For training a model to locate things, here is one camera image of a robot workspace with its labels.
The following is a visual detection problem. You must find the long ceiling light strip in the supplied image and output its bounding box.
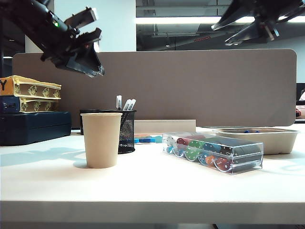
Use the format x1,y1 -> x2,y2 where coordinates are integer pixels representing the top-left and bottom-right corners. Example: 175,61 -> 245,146
135,15 -> 305,25

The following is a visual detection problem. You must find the clear plastic poker chip case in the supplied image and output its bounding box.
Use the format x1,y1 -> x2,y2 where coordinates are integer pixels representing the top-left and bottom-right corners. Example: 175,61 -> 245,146
162,132 -> 264,176

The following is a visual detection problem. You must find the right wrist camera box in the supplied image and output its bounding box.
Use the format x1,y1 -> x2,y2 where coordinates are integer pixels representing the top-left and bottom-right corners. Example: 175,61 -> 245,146
267,22 -> 280,38

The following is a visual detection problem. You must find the kraft paper cup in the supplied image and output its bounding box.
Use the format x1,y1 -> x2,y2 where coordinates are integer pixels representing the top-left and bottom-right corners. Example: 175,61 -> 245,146
80,113 -> 123,169

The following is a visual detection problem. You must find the teal magnetic numbers pack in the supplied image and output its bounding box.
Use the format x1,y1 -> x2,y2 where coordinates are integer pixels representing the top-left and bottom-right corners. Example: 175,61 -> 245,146
133,135 -> 164,144

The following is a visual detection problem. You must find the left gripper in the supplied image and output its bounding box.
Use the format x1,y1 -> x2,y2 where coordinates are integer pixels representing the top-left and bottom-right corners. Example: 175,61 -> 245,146
40,27 -> 106,78

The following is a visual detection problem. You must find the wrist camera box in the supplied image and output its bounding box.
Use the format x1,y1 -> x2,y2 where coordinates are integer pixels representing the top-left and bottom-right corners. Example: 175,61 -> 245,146
64,6 -> 100,27
267,22 -> 280,38

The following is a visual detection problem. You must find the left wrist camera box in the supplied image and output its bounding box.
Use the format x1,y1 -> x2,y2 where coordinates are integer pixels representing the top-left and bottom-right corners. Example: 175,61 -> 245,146
64,6 -> 100,27

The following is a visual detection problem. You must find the dark blue case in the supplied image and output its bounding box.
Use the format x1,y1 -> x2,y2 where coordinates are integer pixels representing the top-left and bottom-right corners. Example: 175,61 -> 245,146
0,111 -> 72,146

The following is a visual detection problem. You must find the yellow box with letter Y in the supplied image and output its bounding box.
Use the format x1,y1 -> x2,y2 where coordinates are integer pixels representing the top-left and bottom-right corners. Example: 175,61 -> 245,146
0,75 -> 62,98

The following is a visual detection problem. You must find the beige pulp tray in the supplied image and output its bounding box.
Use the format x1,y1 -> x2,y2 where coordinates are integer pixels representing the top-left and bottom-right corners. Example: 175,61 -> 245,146
212,127 -> 300,156

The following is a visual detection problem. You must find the black poker chip stack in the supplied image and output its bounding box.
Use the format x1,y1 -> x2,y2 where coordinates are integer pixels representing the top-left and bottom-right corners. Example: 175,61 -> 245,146
231,156 -> 262,174
220,144 -> 262,158

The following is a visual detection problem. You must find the blue and yellow box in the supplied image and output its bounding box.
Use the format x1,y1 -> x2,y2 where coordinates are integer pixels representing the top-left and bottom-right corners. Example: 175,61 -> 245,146
0,95 -> 61,114

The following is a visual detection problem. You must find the black mesh pen holder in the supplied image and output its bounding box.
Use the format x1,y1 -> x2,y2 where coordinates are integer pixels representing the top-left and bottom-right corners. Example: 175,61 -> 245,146
99,109 -> 138,155

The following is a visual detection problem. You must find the brown fabric desk divider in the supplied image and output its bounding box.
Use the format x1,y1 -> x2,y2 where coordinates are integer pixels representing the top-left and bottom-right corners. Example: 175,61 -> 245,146
11,49 -> 298,128

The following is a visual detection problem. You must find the white poker chip stack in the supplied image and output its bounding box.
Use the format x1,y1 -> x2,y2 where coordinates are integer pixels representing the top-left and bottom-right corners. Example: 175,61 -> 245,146
166,135 -> 177,148

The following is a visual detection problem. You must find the background person in pink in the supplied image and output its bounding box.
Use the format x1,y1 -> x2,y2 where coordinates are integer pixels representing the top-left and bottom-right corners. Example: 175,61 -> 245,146
295,89 -> 305,119

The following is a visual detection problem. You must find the red poker chip stack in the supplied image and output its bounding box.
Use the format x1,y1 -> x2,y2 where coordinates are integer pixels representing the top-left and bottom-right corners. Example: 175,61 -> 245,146
176,137 -> 191,147
214,158 -> 233,171

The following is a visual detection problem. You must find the green poker chip stack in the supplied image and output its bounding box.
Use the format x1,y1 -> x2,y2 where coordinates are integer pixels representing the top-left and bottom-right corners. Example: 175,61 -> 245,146
189,140 -> 204,151
184,147 -> 200,162

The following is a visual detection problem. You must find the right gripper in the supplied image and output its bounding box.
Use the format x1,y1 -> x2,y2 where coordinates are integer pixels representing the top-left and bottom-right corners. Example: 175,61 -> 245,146
211,0 -> 305,46

